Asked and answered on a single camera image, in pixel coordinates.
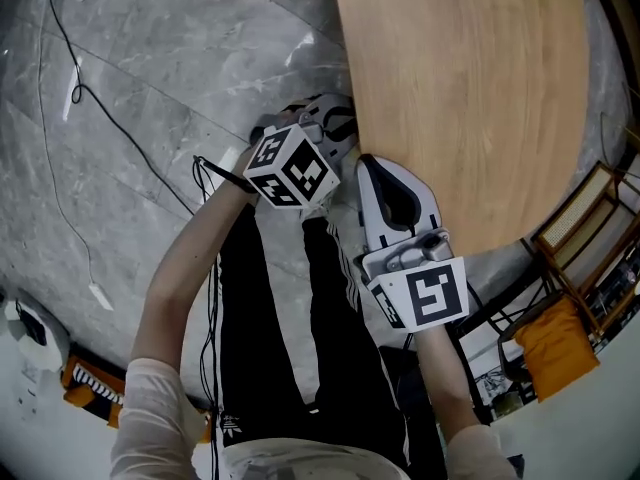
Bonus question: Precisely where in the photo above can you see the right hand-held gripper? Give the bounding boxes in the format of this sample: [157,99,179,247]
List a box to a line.
[353,153,472,334]

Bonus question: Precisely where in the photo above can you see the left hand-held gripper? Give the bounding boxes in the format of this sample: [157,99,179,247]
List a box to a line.
[243,93,361,211]

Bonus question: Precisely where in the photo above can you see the person's right forearm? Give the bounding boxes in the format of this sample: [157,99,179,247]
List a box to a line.
[413,324,482,438]

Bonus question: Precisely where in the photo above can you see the person's left forearm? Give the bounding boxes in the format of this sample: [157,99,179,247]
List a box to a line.
[130,148,260,375]

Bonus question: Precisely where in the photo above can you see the wooden oval table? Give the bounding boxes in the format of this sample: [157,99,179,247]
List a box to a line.
[330,0,591,259]

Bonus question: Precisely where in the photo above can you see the person's right white sneaker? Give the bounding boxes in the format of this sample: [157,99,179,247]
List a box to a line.
[298,201,335,223]

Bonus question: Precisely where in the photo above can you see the person's black trousers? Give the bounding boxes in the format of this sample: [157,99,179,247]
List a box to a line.
[216,204,447,470]

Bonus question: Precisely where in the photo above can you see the wooden rattan rack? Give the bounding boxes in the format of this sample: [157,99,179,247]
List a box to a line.
[528,161,640,340]

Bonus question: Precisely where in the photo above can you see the plain orange cushion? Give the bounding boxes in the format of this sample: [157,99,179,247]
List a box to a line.
[513,295,602,404]

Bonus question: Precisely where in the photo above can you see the white power adapter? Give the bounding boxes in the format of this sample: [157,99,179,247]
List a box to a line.
[88,281,116,313]

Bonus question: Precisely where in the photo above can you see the person's white shirt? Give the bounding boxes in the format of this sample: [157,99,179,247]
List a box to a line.
[109,356,522,480]

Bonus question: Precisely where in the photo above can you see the orange striped cushion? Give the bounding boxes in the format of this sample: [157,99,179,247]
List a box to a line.
[60,353,127,430]

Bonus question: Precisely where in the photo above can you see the black pouch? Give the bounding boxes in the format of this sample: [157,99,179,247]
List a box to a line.
[16,299,49,348]

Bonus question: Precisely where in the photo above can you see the white round stool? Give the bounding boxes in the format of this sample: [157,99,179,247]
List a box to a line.
[0,296,70,375]

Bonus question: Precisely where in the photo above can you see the dark frame chair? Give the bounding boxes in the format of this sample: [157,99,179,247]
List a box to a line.
[496,291,602,405]

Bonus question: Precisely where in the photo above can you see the long black floor cable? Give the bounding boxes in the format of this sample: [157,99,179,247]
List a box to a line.
[48,0,197,218]

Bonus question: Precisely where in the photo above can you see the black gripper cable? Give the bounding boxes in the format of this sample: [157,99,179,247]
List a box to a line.
[191,154,252,480]

